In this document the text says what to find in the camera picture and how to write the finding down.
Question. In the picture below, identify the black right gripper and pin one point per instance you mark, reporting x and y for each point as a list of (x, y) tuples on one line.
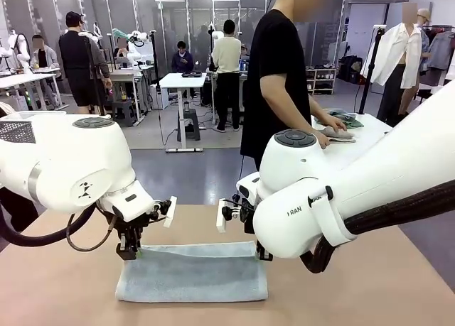
[(249, 223)]

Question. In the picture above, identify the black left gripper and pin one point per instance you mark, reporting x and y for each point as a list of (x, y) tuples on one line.
[(129, 232)]

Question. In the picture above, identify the light blue towel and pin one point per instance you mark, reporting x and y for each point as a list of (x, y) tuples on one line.
[(192, 276)]

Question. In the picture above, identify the blue towels stack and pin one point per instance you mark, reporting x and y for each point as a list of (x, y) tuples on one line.
[(343, 136)]

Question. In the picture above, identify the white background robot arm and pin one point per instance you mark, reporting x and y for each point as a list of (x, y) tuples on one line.
[(136, 38), (21, 49)]

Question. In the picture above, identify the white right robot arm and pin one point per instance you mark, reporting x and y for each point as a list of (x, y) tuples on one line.
[(355, 198)]

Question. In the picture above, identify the person's right forearm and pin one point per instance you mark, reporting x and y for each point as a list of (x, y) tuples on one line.
[(298, 107)]

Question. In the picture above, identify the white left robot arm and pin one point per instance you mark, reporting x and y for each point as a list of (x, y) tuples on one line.
[(71, 152)]

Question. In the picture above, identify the grey plastic basket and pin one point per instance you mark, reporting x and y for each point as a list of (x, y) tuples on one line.
[(17, 130)]

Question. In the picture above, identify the person's left hand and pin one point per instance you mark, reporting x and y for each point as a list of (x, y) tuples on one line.
[(322, 139)]

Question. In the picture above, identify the person's right hand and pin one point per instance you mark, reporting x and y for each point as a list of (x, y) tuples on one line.
[(332, 123)]

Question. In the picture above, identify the person in black trousers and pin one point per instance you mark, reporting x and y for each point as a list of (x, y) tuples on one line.
[(17, 209)]

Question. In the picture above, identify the grey step stool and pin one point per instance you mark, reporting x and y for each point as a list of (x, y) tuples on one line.
[(188, 123), (124, 113)]

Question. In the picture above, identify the braided black right arm sleeve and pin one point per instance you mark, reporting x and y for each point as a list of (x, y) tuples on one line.
[(409, 207)]

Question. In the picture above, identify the white computer tower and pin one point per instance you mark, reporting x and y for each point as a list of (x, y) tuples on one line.
[(160, 97)]

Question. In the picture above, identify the green towel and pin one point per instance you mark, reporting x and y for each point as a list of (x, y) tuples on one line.
[(346, 118)]

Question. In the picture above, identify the black tripod stand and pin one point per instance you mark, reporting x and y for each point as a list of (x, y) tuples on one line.
[(94, 77)]

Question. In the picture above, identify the grey equipment desk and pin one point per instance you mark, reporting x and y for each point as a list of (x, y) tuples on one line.
[(121, 74)]

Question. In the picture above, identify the white standing desk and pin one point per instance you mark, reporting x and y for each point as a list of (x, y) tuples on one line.
[(183, 80)]

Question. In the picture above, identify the person in black t-shirt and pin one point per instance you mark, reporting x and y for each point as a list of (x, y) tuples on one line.
[(273, 74)]

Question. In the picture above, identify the white shoe rack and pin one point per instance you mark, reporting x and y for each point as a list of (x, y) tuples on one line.
[(321, 81)]

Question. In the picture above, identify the black flat device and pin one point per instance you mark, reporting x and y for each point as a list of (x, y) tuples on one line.
[(192, 74)]

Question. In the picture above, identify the black thin tripod pole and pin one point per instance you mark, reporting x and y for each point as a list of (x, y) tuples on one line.
[(155, 63)]

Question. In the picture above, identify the man in black cap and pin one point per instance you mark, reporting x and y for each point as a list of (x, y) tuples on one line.
[(81, 63)]

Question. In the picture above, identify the person in purple hoodie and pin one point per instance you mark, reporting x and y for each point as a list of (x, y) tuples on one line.
[(183, 59)]

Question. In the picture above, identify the seated person dark hair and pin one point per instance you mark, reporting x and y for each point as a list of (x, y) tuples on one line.
[(121, 50)]

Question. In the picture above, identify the person in cream shirt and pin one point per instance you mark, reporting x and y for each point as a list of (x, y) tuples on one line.
[(227, 56)]

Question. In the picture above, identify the grey trousers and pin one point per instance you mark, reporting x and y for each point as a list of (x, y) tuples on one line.
[(389, 95)]

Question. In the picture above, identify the seated person behind desk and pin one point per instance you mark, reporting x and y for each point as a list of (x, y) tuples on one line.
[(244, 52)]

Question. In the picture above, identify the long white work table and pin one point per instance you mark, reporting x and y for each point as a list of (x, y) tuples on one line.
[(21, 78)]

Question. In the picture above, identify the black bags pile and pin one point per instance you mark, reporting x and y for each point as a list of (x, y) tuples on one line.
[(350, 68)]

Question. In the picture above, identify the black tripod with white top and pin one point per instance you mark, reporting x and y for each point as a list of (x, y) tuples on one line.
[(369, 70)]

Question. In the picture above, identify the person in grey jacket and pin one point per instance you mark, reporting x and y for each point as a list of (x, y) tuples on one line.
[(44, 56)]

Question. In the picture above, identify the white open shirt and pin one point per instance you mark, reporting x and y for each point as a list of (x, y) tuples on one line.
[(387, 52)]

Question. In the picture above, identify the headless-look display mannequin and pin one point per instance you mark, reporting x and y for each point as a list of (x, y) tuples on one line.
[(409, 52)]

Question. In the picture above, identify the denim jacket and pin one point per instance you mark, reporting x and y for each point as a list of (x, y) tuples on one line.
[(442, 45)]

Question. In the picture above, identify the mannequin with beige hat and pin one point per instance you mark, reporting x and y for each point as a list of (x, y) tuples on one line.
[(423, 17)]

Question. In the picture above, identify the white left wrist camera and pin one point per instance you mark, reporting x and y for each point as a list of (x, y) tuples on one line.
[(170, 212)]

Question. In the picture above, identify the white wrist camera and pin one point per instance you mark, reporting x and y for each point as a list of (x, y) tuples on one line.
[(221, 216), (170, 212)]

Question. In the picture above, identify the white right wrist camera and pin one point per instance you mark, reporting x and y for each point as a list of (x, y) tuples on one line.
[(221, 216)]

